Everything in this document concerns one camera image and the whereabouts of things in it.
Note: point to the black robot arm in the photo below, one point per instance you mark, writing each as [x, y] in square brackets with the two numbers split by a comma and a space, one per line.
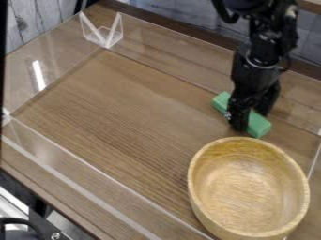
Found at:
[263, 58]

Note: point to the wooden bowl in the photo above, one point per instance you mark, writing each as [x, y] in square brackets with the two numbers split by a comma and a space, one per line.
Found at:
[249, 190]

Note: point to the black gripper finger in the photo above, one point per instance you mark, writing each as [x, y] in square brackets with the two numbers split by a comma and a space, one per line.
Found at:
[268, 99]
[239, 114]

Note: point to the black metal bracket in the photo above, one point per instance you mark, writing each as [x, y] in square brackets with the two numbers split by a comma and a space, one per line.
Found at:
[45, 230]

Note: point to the clear acrylic tray wall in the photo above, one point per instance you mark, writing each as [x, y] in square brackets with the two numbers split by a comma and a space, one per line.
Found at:
[105, 123]

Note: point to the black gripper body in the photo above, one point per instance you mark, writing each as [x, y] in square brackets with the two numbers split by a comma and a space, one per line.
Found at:
[252, 80]

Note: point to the green rectangular block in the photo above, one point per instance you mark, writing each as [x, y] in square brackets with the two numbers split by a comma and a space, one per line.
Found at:
[260, 126]

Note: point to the clear acrylic corner bracket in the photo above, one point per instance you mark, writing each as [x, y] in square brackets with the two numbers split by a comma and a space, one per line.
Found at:
[102, 36]

